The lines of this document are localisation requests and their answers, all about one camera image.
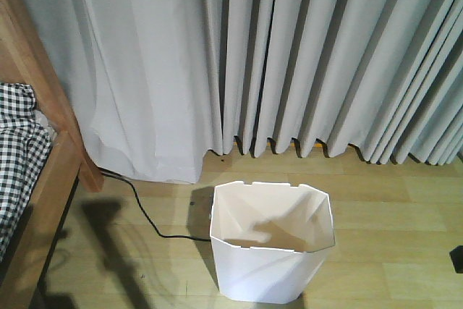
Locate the white plastic trash bin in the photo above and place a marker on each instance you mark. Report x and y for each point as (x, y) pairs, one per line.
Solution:
(269, 239)

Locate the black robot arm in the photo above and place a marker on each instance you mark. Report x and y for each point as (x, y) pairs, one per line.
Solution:
(456, 256)

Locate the white pleated curtain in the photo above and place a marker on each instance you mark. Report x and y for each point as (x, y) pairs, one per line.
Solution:
(155, 84)

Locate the black white checkered bedding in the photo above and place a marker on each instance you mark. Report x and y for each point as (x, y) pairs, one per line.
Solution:
(25, 146)

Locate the wooden bed frame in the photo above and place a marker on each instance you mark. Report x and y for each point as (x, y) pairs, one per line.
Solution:
(24, 59)

